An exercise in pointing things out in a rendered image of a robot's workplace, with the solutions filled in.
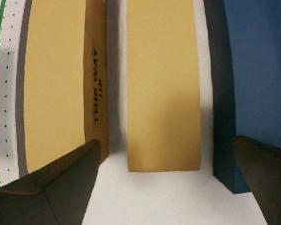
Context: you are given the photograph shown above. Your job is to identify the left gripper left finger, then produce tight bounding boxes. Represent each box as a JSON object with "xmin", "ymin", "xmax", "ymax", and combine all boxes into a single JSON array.
[{"xmin": 0, "ymin": 139, "xmax": 102, "ymax": 225}]

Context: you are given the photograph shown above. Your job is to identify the brown cardboard carton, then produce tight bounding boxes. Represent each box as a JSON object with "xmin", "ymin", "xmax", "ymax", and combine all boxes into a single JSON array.
[
  {"xmin": 24, "ymin": 0, "xmax": 109, "ymax": 173},
  {"xmin": 126, "ymin": 0, "xmax": 201, "ymax": 172}
]

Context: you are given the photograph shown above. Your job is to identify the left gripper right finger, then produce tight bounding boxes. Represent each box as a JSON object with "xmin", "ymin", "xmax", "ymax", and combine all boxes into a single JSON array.
[{"xmin": 233, "ymin": 135, "xmax": 281, "ymax": 225}]

